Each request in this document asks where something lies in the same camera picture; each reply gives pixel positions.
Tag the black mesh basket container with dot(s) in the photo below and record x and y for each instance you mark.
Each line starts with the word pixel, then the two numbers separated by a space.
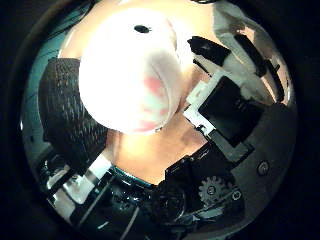
pixel 68 110

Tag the blue aluminium table rail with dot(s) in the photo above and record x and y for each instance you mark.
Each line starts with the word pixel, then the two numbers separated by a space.
pixel 133 178

